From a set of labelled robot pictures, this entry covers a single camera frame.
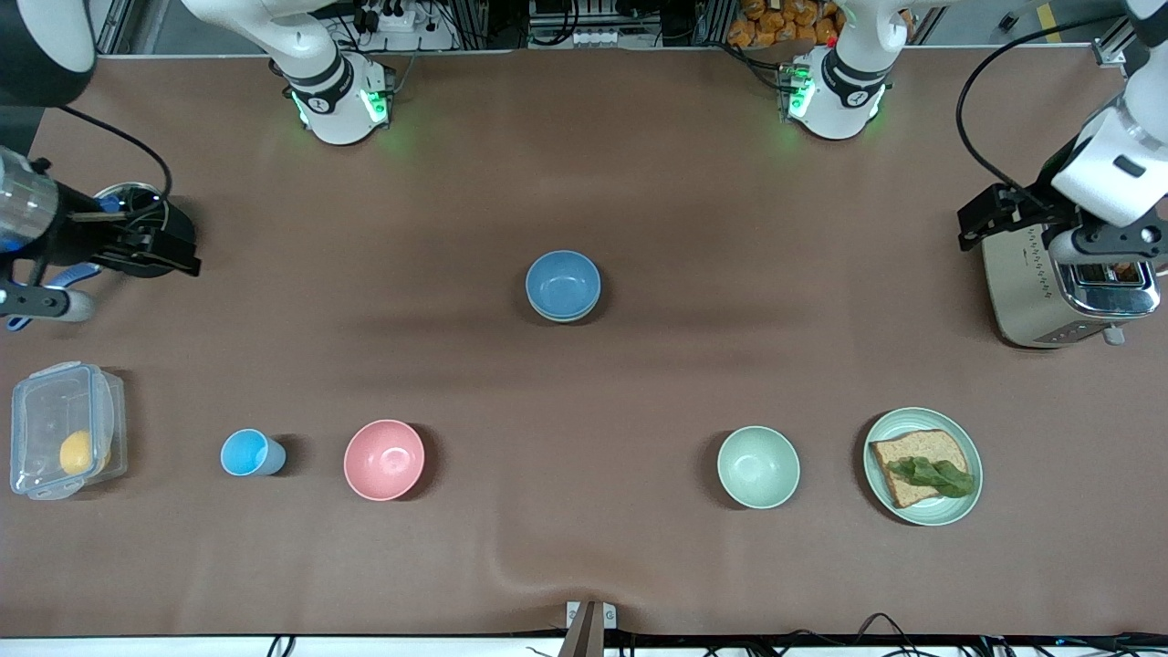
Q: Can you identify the blue bowl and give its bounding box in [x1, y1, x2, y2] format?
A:
[526, 250, 602, 318]

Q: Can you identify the pink bowl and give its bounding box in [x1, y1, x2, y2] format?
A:
[343, 419, 426, 502]

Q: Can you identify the pale green bowl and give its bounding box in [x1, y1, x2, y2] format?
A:
[716, 425, 801, 510]

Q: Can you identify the glass lid with blue knob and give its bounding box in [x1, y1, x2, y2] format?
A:
[93, 182, 171, 229]

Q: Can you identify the beige steel toaster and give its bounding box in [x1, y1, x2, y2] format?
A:
[983, 219, 1162, 349]

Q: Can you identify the clear plastic lidded container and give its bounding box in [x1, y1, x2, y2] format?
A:
[9, 360, 129, 501]

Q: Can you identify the yellow lemon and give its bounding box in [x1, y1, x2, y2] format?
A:
[59, 430, 112, 476]

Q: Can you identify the light blue cup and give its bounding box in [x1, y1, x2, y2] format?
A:
[220, 428, 287, 477]

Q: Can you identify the brown bread slice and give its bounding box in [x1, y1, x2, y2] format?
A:
[869, 429, 973, 509]

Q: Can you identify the green lettuce leaf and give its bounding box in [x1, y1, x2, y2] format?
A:
[888, 456, 975, 499]

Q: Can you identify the bag of orange snacks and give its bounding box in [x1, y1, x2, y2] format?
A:
[727, 0, 842, 49]

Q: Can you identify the pale green plate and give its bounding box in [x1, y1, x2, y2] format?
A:
[862, 407, 985, 527]

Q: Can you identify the white power strip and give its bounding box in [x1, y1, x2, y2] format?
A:
[358, 0, 454, 52]

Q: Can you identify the brown table cloth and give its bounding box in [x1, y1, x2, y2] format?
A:
[0, 47, 1168, 640]

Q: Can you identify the black pot with blue handle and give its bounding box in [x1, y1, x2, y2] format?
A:
[7, 182, 196, 331]

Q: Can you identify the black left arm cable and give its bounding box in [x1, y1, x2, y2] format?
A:
[955, 16, 1134, 200]

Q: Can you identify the aluminium frame profile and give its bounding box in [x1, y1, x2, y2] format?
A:
[91, 0, 140, 57]
[1090, 0, 1142, 69]

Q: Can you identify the black cable loop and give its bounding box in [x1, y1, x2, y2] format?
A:
[851, 612, 924, 641]

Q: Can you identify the metal table clamp bracket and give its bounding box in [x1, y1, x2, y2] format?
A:
[564, 600, 619, 657]

